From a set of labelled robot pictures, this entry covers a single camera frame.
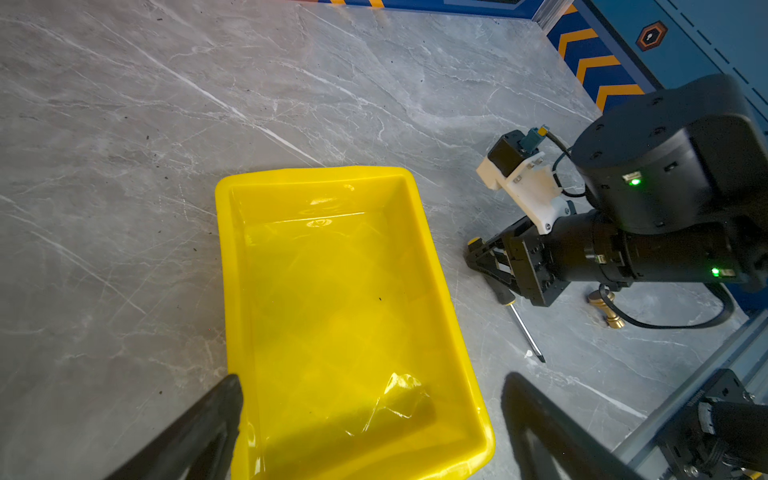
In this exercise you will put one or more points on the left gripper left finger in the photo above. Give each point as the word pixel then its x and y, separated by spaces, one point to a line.
pixel 200 444

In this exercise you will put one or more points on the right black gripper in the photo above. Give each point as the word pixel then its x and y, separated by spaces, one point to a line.
pixel 529 262

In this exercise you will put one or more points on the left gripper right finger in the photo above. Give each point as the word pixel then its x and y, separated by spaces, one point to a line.
pixel 546 441

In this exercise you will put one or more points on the black yellow screwdriver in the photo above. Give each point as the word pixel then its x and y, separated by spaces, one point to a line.
pixel 519 318

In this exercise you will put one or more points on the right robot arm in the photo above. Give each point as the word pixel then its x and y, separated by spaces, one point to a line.
pixel 676 181

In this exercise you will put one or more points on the yellow plastic bin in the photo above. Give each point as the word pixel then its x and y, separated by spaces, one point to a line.
pixel 342 332

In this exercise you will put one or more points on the brass fitting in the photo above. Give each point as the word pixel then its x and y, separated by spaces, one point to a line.
pixel 611 318

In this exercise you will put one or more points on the aluminium front rail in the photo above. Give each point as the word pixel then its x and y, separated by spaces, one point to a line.
pixel 744 352

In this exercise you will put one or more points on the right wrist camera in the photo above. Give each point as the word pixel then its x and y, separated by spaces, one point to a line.
pixel 515 164

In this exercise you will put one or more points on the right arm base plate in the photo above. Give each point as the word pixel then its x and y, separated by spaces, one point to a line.
pixel 720 433

